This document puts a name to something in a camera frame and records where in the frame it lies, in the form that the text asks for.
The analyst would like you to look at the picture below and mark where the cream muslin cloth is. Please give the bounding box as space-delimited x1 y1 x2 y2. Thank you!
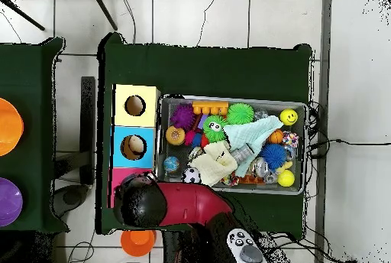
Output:
188 140 238 189

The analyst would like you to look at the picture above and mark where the blue puffer ball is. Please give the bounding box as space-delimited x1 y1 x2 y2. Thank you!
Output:
259 143 288 170

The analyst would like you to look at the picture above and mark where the silver mesh bin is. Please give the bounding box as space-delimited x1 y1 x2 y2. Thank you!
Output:
153 93 309 196

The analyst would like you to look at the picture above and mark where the wooden box with three holes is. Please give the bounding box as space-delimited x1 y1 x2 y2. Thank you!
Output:
108 83 162 209

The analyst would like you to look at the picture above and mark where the beige ball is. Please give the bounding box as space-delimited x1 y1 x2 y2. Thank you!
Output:
122 135 147 159

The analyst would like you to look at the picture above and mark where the blue globe ball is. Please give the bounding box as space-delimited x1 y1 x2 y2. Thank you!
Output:
162 155 181 174

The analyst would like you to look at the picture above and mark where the black and white soccer ball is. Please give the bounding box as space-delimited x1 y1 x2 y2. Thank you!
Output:
182 167 202 184

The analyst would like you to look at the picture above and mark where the orange cup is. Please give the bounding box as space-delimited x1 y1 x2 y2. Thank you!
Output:
120 229 157 258

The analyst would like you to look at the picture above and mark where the grey plastic base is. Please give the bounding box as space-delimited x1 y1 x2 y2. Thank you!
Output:
53 183 89 219

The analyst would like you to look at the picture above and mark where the black metal bar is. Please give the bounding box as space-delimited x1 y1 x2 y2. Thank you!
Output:
79 76 96 184

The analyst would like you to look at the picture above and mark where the purple spiky ball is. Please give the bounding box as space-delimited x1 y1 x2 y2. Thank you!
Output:
169 103 196 131

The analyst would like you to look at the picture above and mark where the green fuzzy ball with eyes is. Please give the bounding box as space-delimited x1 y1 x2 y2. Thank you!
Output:
202 115 228 143

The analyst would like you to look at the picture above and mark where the orange building block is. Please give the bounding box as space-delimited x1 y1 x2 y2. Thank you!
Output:
191 100 229 115

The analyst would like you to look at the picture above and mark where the grey plastic toy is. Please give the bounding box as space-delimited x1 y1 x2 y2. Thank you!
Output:
230 143 255 163

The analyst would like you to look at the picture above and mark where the mint green muslin cloth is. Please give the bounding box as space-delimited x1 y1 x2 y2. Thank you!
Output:
222 115 284 178

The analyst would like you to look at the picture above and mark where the green puffer ball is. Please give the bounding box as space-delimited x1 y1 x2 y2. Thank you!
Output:
226 102 255 125

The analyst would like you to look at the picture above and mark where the purple plate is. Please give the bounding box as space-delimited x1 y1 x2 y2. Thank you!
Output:
0 177 24 228

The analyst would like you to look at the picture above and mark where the orange plate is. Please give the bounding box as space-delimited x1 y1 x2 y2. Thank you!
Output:
0 97 24 157

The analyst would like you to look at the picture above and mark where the dark green tablecloth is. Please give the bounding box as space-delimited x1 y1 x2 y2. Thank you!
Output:
95 31 314 239
0 37 69 233

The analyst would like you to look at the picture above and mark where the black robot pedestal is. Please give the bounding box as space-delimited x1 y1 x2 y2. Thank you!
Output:
161 230 202 263

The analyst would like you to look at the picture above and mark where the black power cable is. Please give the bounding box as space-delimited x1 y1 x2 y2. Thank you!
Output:
308 138 391 149

